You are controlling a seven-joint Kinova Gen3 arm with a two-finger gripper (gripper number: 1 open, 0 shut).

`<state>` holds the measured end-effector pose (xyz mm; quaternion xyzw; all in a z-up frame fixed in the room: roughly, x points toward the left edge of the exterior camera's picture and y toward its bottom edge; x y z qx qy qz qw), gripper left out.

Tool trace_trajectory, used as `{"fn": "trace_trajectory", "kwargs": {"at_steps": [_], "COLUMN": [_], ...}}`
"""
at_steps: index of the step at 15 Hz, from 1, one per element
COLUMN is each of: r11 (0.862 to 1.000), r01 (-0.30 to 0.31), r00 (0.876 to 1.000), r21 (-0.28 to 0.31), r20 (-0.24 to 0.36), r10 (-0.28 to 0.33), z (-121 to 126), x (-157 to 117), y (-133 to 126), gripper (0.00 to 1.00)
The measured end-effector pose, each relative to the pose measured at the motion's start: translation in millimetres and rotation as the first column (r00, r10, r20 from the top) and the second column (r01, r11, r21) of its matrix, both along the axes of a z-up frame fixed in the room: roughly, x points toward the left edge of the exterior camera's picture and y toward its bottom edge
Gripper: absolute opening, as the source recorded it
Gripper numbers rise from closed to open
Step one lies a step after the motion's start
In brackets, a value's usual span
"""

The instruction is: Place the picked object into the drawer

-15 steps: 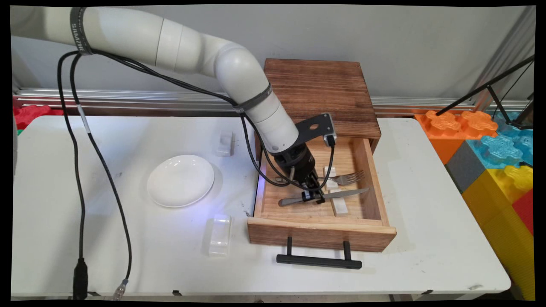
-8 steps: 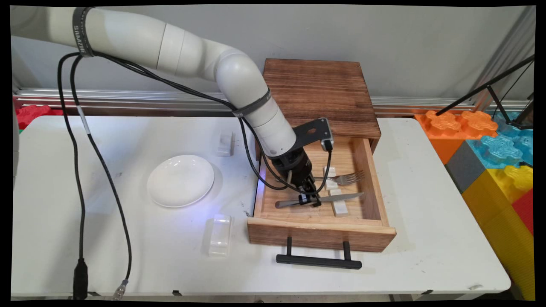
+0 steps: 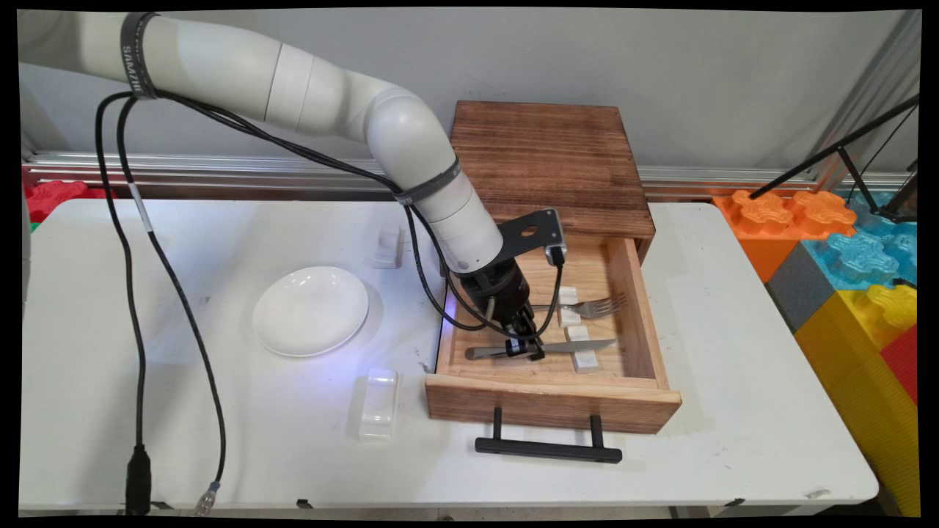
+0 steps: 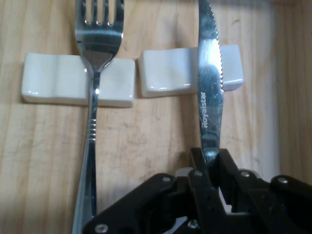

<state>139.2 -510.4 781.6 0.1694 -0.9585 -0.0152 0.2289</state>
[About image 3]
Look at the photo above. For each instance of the red foam block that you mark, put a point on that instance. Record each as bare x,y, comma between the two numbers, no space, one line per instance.
59,196
902,363

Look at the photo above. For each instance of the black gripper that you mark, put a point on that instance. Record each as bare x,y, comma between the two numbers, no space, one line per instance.
499,293

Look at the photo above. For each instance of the grey foam block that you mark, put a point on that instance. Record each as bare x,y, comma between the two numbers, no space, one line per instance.
799,290

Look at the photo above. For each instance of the blue foam block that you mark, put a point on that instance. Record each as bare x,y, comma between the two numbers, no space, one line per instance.
866,253

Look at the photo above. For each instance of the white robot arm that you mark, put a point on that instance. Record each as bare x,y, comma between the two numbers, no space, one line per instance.
220,66

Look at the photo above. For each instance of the light wooden drawer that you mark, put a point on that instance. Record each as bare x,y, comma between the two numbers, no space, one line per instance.
550,400

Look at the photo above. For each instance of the steel fork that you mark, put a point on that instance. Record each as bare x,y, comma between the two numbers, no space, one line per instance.
598,306

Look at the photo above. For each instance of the white round plate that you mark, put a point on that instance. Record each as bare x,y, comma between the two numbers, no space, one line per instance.
312,312

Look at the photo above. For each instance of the small wrist camera box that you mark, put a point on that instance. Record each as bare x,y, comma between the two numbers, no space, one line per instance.
555,253

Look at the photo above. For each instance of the white plastic cutlery rest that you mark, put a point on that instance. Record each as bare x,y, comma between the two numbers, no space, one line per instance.
568,317
585,359
386,248
378,403

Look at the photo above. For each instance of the black tripod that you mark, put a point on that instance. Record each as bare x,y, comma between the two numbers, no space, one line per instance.
855,158

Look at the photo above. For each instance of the orange foam block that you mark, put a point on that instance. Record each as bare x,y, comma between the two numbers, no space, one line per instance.
766,220

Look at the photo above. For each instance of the steel serrated table knife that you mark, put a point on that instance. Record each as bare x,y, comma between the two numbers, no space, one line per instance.
579,345

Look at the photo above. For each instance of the aluminium wall rail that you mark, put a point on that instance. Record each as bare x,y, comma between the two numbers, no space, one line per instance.
220,163

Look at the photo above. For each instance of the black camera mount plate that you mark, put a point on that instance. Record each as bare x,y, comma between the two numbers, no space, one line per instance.
528,227

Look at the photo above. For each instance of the dark wooden cabinet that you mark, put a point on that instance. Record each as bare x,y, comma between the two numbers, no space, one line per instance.
550,158

